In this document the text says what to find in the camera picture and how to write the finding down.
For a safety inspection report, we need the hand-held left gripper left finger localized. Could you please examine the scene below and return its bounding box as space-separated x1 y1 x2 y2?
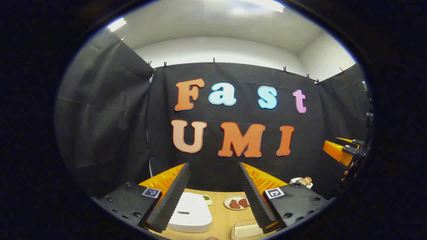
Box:
92 163 191 234

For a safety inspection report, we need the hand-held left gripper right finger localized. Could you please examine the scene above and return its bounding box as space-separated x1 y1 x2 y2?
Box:
238 162 336 234

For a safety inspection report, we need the white rice cooker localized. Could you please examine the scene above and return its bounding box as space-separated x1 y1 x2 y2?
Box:
168 192 213 233

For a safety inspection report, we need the clear box of rice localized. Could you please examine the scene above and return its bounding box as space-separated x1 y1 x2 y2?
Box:
230 220 267 240

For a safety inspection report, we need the white round plate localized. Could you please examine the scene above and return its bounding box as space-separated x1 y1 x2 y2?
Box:
224 196 251 211

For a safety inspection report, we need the black backdrop cloth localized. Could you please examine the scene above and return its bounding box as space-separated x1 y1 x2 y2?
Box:
55 30 371 200

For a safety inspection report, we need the ceiling light panel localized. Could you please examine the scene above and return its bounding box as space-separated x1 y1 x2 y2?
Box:
107 17 127 32
244 0 286 13

